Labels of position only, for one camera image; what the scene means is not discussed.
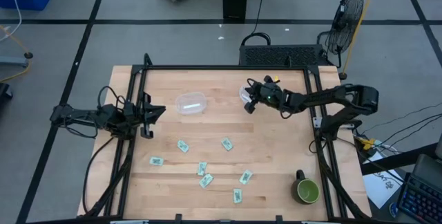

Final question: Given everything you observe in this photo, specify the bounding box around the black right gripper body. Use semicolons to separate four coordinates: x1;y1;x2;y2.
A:
255;75;288;111

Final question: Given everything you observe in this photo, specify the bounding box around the black aluminium table frame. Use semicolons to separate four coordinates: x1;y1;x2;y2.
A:
77;53;372;224

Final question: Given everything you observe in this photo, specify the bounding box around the small clear plastic cup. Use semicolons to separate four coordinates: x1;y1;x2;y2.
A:
238;85;252;104

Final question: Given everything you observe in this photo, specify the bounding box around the black floor fan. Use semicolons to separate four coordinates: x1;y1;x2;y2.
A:
317;0;365;68

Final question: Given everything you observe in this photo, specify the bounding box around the black plastic crate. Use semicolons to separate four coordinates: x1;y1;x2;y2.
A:
238;44;327;67

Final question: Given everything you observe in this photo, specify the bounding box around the dark mug with green inside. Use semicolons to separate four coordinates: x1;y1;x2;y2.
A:
291;169;321;205

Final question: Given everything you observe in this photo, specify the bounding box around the white paper sheet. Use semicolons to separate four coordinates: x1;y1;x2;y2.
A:
362;151;405;209

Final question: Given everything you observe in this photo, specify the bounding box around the yellow hanging cable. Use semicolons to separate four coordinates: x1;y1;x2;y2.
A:
340;0;382;80

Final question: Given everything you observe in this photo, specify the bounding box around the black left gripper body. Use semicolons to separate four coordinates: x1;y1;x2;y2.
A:
119;101;148;139

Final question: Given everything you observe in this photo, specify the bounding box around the black backlit keyboard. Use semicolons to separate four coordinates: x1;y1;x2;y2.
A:
396;171;442;224

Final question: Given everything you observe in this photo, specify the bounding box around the black looped cable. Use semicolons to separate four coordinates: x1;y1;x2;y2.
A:
240;0;273;48

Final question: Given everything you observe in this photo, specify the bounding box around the clear plastic bowl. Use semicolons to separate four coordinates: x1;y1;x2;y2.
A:
174;91;208;115

